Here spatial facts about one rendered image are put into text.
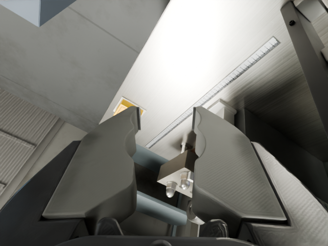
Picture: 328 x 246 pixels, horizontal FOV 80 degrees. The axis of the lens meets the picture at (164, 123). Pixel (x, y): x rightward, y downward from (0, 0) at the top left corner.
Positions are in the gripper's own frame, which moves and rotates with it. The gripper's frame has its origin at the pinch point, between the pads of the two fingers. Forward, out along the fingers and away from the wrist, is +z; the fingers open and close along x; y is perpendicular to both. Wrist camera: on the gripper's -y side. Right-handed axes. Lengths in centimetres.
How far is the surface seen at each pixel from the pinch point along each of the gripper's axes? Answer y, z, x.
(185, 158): 31.9, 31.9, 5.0
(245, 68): 5.9, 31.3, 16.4
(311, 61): -0.4, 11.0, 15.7
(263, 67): 5.4, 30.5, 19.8
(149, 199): 149, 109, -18
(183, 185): 37.0, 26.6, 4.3
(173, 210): 165, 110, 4
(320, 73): 0.2, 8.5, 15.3
